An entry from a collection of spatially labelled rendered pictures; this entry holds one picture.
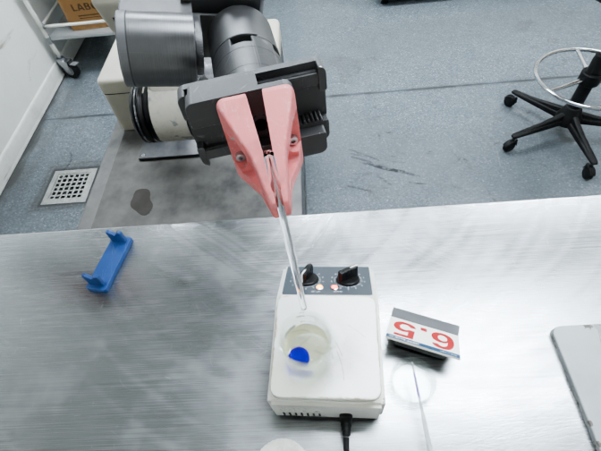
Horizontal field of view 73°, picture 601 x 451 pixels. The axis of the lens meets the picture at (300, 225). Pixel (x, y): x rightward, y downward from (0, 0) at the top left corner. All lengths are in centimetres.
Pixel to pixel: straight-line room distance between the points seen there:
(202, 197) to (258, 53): 98
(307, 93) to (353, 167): 149
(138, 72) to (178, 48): 4
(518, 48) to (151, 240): 227
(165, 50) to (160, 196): 101
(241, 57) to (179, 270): 42
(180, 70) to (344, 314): 32
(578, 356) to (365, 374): 28
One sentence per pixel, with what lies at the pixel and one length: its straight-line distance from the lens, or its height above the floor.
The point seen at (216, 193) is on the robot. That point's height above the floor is 37.
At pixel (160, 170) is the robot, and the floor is 36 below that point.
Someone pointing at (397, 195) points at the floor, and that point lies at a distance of 171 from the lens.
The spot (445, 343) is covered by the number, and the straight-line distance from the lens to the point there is 57.
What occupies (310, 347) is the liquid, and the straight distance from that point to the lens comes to 44.
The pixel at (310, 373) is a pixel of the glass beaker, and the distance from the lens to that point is 44.
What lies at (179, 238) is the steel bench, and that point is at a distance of 71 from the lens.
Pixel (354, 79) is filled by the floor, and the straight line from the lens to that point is 228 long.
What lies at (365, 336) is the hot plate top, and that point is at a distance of 49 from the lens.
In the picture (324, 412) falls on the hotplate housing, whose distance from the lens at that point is 52.
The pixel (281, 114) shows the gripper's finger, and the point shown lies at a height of 113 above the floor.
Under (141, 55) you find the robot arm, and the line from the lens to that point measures 36.
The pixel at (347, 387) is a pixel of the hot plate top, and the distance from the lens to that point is 47.
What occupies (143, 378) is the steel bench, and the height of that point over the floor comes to 75.
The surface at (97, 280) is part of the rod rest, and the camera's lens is 69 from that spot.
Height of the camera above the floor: 129
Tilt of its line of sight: 54 degrees down
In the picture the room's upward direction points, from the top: 8 degrees counter-clockwise
